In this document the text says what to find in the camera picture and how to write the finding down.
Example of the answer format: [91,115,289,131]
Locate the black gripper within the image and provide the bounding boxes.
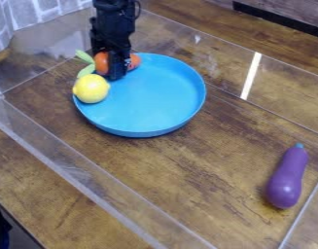
[89,0,140,81]

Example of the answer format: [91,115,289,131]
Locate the orange toy carrot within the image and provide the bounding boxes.
[75,50,141,78]

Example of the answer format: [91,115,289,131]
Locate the blue round tray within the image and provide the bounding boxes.
[72,53,206,138]

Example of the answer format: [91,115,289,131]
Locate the yellow toy lemon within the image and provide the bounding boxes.
[71,74,111,104]

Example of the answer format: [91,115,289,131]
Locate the white grid curtain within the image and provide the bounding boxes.
[0,0,92,52]

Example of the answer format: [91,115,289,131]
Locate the purple toy eggplant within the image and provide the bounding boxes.
[265,143,309,209]

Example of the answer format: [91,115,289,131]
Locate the clear acrylic enclosure wall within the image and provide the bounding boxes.
[0,0,318,249]

